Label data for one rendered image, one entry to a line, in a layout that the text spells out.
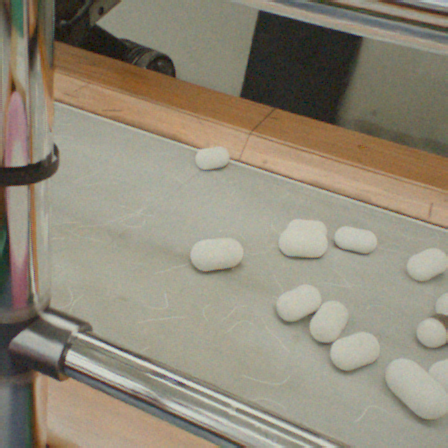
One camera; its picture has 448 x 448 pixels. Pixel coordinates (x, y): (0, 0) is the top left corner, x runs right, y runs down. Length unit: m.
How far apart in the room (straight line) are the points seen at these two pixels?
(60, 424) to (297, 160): 0.36
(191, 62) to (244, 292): 2.37
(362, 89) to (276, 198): 1.99
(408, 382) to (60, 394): 0.18
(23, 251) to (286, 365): 0.21
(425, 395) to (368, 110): 2.20
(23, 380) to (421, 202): 0.42
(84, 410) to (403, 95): 2.26
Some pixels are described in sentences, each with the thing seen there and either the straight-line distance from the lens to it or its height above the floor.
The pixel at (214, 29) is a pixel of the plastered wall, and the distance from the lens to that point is 2.64.
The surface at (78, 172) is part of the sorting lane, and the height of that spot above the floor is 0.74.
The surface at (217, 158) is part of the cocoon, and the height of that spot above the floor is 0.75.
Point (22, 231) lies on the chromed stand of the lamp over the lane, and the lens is 0.16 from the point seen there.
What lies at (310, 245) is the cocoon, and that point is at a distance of 0.42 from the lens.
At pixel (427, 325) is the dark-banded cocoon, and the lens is 0.38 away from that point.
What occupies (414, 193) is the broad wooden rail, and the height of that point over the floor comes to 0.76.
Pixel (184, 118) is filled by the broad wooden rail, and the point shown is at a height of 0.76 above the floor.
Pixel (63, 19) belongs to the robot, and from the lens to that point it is 0.95.
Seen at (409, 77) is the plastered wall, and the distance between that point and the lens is 2.43.
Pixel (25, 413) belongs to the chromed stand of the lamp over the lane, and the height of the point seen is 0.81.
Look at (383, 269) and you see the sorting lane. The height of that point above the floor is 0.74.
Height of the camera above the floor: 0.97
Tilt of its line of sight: 31 degrees down
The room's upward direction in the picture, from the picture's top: 11 degrees clockwise
